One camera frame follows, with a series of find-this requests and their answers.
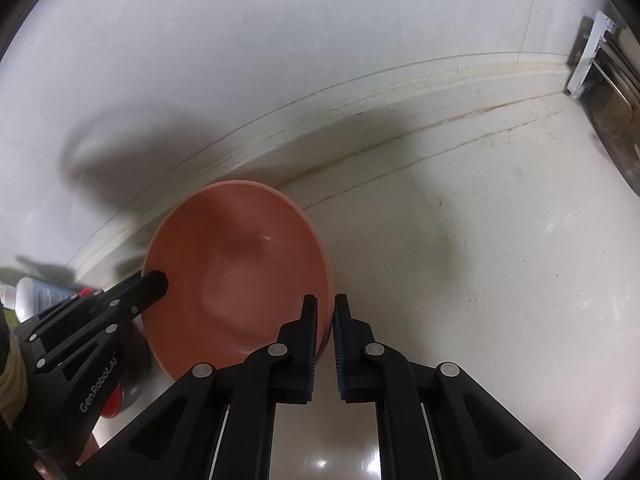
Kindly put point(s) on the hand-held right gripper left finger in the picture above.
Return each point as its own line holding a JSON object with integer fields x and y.
{"x": 305, "y": 355}

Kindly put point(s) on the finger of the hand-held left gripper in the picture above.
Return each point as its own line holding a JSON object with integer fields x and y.
{"x": 147, "y": 287}

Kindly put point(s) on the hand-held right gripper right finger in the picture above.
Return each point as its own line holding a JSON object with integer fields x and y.
{"x": 345, "y": 355}

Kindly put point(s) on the red bowl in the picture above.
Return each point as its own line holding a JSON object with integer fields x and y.
{"x": 112, "y": 402}

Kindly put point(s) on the pink bowl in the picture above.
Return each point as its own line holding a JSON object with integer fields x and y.
{"x": 225, "y": 270}

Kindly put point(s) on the person's left hand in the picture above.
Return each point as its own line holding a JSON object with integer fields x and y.
{"x": 87, "y": 447}

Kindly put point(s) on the white spray bottle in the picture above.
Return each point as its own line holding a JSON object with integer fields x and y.
{"x": 35, "y": 292}

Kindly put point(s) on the large steel pot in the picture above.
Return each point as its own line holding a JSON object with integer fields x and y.
{"x": 617, "y": 130}

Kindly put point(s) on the grey pot shelf rack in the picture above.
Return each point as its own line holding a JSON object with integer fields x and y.
{"x": 590, "y": 60}

